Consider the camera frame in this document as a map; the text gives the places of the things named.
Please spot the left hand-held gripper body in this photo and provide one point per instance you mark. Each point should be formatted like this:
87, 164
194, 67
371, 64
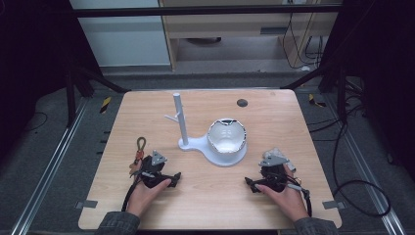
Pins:
153, 171

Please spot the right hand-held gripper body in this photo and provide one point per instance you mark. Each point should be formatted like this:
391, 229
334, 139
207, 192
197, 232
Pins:
272, 176

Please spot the white bowl silver rim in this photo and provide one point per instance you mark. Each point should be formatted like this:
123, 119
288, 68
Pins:
225, 138

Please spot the white stand with pole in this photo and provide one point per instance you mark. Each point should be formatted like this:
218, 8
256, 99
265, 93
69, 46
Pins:
181, 124

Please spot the person's left hand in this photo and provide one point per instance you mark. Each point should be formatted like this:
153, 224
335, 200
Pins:
143, 197

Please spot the person's right hand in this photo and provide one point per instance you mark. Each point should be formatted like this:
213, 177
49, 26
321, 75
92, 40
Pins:
287, 202

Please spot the dark round table grommet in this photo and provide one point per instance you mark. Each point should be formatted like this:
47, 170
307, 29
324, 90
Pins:
242, 103

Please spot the yellow black tape strip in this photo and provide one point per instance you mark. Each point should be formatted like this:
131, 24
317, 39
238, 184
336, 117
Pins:
314, 101
105, 104

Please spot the black stand legs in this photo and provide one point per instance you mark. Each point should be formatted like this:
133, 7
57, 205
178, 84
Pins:
341, 94
70, 98

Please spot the white cabinet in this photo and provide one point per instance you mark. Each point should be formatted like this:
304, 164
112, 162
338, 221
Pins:
124, 39

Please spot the black curtain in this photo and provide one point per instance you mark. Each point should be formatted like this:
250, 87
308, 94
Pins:
385, 81
32, 65

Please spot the light wooden desk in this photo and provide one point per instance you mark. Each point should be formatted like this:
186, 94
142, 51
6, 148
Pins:
228, 24

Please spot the black horizontal bar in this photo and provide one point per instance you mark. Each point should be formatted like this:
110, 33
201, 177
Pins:
195, 10

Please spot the grey metal table bracket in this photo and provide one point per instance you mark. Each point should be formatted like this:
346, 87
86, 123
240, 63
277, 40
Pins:
333, 205
86, 204

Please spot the metal floor rail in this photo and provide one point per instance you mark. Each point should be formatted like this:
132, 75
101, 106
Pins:
49, 163
368, 169

